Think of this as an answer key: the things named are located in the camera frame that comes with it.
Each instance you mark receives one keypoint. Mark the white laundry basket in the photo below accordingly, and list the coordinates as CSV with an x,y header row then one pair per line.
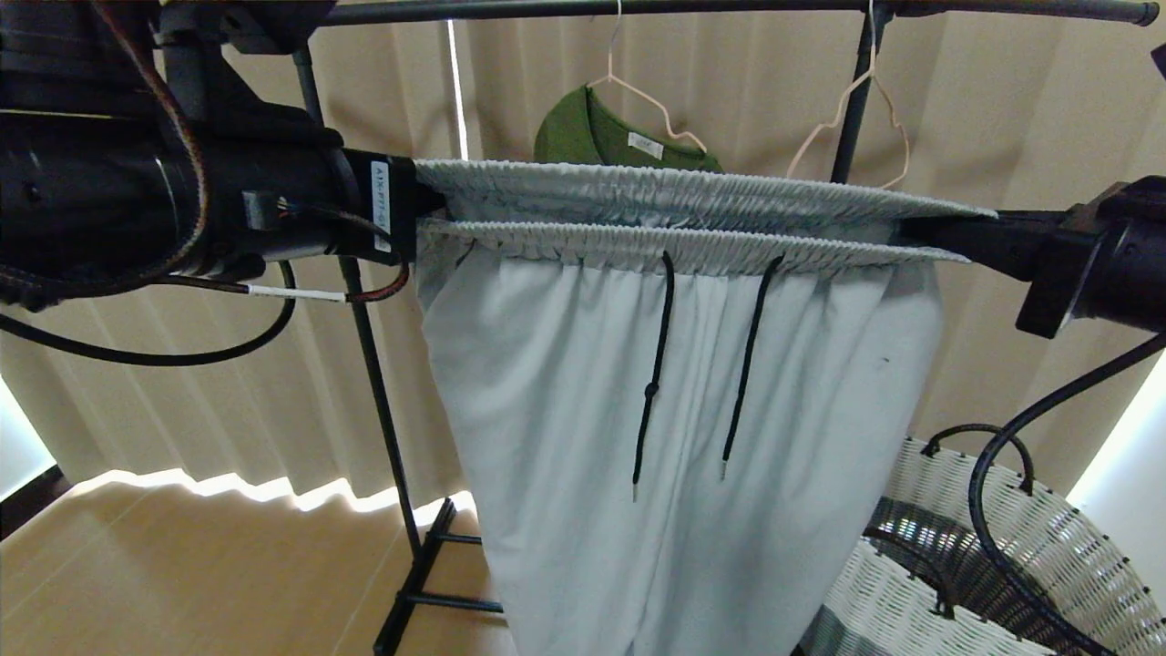
x,y
1075,547

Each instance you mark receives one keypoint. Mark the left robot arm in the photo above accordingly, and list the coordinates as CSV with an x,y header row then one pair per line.
x,y
55,182

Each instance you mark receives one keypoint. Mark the pink clothes hanger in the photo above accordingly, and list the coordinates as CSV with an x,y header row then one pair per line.
x,y
902,137
656,105

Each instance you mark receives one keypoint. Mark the beige curtain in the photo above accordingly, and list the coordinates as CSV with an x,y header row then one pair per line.
x,y
1002,91

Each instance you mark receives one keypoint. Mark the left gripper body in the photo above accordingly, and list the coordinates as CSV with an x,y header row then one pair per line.
x,y
273,200

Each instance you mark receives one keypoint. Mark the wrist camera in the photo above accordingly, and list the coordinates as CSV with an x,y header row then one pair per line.
x,y
1160,59
264,23

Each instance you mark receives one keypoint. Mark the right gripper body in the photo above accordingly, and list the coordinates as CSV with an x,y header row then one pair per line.
x,y
1120,264

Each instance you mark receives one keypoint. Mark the black clothes rack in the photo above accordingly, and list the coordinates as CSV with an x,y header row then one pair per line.
x,y
729,9

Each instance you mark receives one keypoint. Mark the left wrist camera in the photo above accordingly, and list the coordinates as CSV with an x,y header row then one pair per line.
x,y
264,23

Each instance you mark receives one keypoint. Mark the pale grey shorts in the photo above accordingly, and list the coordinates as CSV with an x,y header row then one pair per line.
x,y
592,410

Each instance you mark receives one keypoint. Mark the green printed t-shirt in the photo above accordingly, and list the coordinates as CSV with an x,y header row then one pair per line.
x,y
574,137

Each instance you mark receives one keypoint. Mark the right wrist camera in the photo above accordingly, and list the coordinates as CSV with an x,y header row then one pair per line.
x,y
1160,59

